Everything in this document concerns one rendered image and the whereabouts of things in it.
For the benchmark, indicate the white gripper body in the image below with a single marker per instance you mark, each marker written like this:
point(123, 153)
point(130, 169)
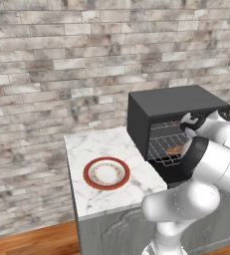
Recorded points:
point(187, 117)

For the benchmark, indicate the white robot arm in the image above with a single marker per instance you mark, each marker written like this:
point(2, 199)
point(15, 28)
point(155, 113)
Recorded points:
point(199, 199)

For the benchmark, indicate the black toaster oven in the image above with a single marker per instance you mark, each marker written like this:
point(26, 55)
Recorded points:
point(173, 99)

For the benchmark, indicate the brown baguette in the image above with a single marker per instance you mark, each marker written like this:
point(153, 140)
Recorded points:
point(174, 149)

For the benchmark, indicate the black toaster oven door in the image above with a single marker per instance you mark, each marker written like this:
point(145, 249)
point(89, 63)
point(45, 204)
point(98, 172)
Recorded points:
point(173, 173)

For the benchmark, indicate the white plate with red rim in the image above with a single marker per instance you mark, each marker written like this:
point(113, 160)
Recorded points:
point(106, 173)

